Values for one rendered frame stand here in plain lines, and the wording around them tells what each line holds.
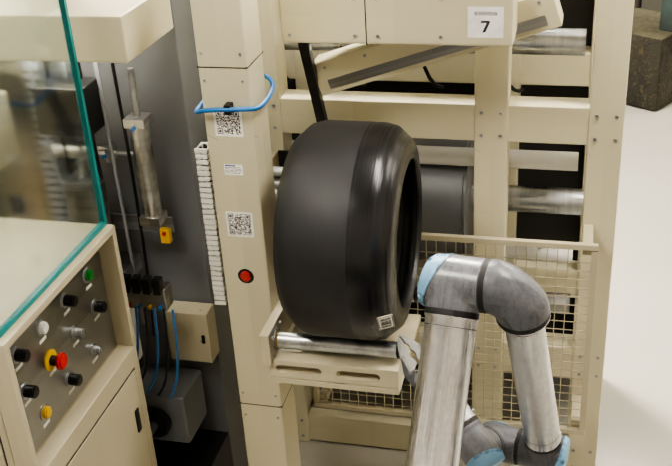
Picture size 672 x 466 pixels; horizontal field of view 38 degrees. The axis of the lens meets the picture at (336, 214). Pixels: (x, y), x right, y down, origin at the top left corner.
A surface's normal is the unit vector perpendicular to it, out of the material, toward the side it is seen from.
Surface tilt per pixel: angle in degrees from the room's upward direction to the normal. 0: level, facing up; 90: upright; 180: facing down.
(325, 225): 59
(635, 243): 0
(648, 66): 90
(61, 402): 90
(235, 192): 90
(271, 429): 90
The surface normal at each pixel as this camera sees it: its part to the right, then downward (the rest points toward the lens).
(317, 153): -0.14, -0.65
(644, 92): -0.73, 0.35
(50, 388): 0.97, 0.06
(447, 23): -0.23, 0.46
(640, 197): -0.06, -0.89
